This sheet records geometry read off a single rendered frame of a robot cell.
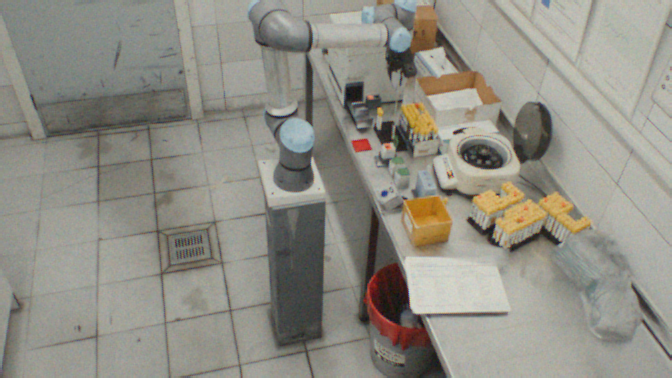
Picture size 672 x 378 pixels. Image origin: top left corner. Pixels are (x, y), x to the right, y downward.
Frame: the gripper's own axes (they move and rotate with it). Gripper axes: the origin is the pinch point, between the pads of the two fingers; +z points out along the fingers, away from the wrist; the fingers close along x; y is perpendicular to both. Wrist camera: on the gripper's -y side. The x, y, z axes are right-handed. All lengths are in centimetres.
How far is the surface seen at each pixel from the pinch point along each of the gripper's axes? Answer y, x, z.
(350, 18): 48.3, 4.8, -3.9
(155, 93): 152, 93, 91
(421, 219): -45, 4, 25
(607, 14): -38, -49, -44
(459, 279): -74, 2, 25
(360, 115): 14.9, 8.9, 22.0
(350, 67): 26.5, 10.6, 5.9
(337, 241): 29, 12, 114
